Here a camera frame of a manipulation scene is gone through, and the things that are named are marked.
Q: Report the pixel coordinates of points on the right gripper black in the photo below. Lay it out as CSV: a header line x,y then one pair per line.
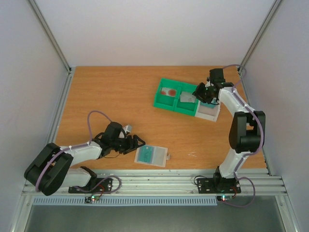
x,y
203,92

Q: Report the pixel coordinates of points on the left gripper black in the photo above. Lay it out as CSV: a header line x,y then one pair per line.
x,y
135,146

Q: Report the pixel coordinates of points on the white red floral card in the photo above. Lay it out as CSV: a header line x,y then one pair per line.
x,y
187,97

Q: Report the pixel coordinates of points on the white card holder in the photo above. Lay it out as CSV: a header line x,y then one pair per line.
x,y
159,157

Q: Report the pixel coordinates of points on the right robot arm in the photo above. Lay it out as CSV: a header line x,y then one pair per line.
x,y
246,136

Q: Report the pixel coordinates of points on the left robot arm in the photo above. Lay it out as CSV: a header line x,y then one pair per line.
x,y
52,168

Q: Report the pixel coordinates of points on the red patterned card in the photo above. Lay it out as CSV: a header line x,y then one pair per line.
x,y
168,91

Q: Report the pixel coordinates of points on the white bin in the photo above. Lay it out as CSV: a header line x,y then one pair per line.
x,y
207,113

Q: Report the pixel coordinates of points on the green bin left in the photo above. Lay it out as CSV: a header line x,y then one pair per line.
x,y
165,102

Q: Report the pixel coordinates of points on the left circuit board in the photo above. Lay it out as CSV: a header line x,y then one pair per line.
x,y
93,198

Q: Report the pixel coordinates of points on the circuit board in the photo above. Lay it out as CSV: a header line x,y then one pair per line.
x,y
93,198
225,198

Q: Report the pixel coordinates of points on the right circuit board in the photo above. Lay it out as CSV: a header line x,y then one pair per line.
x,y
225,198

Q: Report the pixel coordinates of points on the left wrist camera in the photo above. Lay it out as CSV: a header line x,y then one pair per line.
x,y
125,131

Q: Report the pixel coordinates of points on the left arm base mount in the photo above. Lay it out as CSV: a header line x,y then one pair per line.
x,y
99,186

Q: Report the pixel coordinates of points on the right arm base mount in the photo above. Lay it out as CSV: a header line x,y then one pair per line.
x,y
223,186

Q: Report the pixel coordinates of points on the left aluminium frame post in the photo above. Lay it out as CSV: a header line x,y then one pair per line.
x,y
42,21

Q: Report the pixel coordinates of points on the aluminium frame post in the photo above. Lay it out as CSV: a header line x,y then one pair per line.
x,y
42,21
261,31

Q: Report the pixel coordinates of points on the aluminium front rail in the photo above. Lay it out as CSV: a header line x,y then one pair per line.
x,y
180,181

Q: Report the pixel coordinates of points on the grey slotted cable duct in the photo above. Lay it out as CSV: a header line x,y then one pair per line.
x,y
128,201

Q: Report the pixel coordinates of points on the right aluminium frame post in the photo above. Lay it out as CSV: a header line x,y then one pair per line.
x,y
261,31

